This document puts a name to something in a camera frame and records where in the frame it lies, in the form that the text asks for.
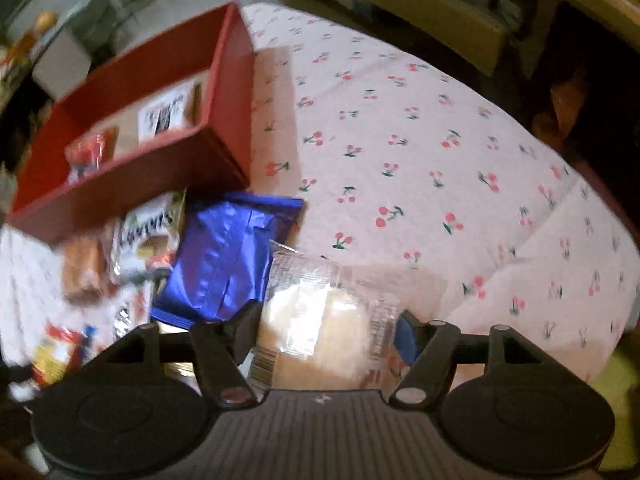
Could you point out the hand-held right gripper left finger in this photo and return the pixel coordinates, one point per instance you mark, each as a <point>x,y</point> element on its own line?
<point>239,331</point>

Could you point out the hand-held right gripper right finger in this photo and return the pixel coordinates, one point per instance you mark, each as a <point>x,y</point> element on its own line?
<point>407,342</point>

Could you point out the blue snack packet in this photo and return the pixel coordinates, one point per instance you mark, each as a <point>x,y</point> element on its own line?
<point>220,260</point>

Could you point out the clear bun packet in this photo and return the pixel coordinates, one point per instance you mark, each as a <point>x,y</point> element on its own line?
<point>320,330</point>

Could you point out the white green snack packet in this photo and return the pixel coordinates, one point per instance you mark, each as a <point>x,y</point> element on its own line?
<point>145,230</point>

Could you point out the red box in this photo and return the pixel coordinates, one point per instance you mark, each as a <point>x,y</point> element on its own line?
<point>150,195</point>

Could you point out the brown snack packet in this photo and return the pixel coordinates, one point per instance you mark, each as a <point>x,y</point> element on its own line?
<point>85,270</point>

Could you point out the red yellow snack packet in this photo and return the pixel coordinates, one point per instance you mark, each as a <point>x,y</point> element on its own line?
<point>55,355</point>

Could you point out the cherry print tablecloth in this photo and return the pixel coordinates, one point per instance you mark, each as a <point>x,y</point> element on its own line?
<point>400,135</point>

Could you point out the yellow green mat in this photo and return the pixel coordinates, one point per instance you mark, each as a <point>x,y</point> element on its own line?
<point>620,410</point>

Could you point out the white printed label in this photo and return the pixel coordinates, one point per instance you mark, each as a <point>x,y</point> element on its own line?
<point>165,112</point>

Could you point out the white cabinet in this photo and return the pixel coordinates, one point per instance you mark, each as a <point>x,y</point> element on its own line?
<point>62,62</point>

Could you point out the wooden media bench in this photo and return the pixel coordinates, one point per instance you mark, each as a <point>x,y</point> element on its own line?
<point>425,5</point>

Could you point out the pile of orange packages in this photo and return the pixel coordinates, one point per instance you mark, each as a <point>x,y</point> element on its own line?
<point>17,57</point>

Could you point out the round orange object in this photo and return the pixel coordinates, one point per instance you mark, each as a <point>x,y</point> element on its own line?
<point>46,21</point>

